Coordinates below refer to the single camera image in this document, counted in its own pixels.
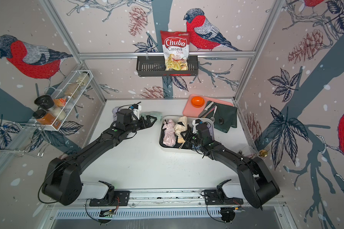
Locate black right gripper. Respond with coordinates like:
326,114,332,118
179,130,204,148

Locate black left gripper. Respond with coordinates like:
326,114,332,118
125,115,157,134

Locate beige umbrella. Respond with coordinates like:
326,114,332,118
174,116,187,144

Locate pink umbrella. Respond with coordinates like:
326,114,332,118
162,119,176,148

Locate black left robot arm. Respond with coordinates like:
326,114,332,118
38,109,157,206

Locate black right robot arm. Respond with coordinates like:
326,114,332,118
181,123,280,209

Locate white plastic storage box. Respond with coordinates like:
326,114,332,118
159,115,215,152

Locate metal spoon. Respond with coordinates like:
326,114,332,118
215,108,225,125

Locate dark green cloth napkin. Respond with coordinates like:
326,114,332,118
200,102,238,133

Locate pink plastic tray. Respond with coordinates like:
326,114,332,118
183,94,234,117

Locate orange plastic bowl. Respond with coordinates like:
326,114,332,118
191,96,205,108

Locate clear utensil cup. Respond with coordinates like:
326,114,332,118
241,146,268,158

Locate glass spice jars row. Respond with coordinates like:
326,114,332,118
54,72,90,107

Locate red cassava chips bag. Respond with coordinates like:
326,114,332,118
161,31,190,71

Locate orange spice jar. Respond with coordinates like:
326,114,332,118
33,109,61,129

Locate black lid spice grinder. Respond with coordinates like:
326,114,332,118
34,94,55,110

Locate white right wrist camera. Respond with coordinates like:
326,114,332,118
192,119,203,134

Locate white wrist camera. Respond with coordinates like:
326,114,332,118
192,119,203,134
130,103,141,119

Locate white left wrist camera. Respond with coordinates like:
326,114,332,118
130,103,141,119

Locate small white handled utensil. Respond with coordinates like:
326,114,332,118
210,106,217,123

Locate white handled kitchen knife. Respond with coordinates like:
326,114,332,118
198,101,214,117

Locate black wire wall basket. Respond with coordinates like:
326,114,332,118
136,55,198,77

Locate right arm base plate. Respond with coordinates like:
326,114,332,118
200,189,244,206

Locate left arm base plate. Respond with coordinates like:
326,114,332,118
89,190,131,207

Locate white wire spice rack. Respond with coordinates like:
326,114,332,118
21,70,93,131

